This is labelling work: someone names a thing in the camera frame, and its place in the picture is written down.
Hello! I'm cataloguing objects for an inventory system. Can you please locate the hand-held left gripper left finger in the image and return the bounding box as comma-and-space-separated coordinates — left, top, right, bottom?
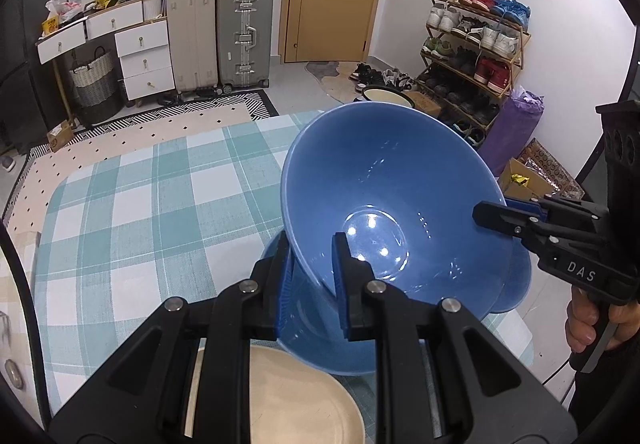
48, 231, 293, 444

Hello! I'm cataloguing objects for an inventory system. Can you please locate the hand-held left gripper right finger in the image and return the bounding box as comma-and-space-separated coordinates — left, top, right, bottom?
331, 231, 578, 444

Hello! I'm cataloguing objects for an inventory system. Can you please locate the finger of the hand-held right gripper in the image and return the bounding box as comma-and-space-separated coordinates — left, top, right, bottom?
502, 194, 608, 235
472, 201, 563, 252

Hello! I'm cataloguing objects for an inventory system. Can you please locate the blue bowl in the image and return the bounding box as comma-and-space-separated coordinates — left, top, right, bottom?
260, 229, 532, 316
280, 103, 516, 377

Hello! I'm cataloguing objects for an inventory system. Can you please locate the cream plate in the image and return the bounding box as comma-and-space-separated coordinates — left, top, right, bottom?
185, 343, 366, 444

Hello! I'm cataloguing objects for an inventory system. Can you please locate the person's right hand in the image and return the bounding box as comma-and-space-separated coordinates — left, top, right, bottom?
566, 287, 640, 351

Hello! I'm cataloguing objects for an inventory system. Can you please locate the open cardboard box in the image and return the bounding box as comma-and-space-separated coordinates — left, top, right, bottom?
497, 158, 551, 206

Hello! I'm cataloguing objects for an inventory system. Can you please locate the brown patterned gift box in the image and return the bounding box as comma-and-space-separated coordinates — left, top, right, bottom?
517, 139, 583, 200

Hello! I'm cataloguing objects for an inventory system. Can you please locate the purple bag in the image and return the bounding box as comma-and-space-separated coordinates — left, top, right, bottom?
477, 85, 545, 177

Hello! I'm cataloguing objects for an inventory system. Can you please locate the teal checked tablecloth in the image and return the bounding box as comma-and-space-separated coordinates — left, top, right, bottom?
32, 109, 533, 444

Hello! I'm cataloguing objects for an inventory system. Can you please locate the wooden shoe rack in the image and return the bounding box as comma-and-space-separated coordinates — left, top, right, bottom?
417, 0, 532, 145

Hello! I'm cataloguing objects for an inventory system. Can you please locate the cream enamel basin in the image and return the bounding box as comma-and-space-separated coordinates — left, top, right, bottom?
361, 85, 418, 110

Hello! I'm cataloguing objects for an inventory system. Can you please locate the group of assorted shoes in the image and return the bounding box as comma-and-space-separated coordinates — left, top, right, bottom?
420, 0, 531, 145

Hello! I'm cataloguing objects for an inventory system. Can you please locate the cluster of dark sandals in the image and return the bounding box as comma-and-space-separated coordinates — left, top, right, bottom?
350, 64, 416, 92

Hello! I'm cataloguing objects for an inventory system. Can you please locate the beige grey door mat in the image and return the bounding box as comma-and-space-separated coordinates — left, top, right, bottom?
305, 60, 371, 105

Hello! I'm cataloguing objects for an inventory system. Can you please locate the beige checked tablecloth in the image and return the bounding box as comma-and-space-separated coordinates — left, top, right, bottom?
0, 229, 43, 420

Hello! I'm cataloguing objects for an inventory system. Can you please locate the silver suitcase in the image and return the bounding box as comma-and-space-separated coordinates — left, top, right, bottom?
216, 0, 275, 94

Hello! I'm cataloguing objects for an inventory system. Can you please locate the beige suitcase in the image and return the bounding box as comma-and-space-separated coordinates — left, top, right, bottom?
166, 0, 221, 98

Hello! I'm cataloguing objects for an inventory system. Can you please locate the small cardboard box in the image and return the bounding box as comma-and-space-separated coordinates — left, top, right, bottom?
47, 119, 75, 152

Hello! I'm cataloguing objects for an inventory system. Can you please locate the grey oval object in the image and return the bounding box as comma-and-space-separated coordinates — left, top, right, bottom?
4, 359, 24, 388

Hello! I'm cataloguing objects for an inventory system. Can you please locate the woven laundry basket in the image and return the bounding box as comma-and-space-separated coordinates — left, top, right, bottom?
69, 47, 123, 125

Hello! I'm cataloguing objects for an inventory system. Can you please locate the white drawer dresser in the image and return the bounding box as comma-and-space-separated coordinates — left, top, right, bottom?
36, 0, 176, 108

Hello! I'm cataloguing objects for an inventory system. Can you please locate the black refrigerator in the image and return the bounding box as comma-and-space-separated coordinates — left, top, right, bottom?
0, 0, 56, 155

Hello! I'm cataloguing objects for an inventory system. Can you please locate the white plastic bag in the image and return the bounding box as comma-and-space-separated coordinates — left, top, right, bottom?
46, 0, 83, 22

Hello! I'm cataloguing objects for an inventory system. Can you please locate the black cable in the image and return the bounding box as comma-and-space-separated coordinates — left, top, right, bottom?
0, 224, 52, 425

